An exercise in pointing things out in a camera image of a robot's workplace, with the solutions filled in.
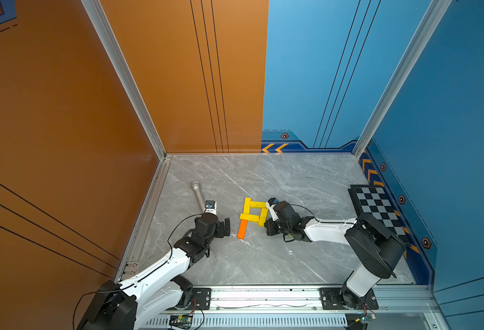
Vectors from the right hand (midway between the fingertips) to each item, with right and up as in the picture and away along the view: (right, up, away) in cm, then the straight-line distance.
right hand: (264, 224), depth 91 cm
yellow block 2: (-2, +8, +6) cm, 10 cm away
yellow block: (-8, +8, +6) cm, 12 cm away
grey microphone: (-34, +16, +11) cm, 39 cm away
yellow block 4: (0, +3, +3) cm, 4 cm away
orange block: (-10, -2, 0) cm, 10 cm away
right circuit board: (+31, -28, -22) cm, 47 cm away
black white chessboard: (+52, +9, +5) cm, 53 cm away
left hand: (-19, +5, -4) cm, 20 cm away
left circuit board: (-29, -28, -20) cm, 45 cm away
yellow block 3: (-6, +3, +3) cm, 7 cm away
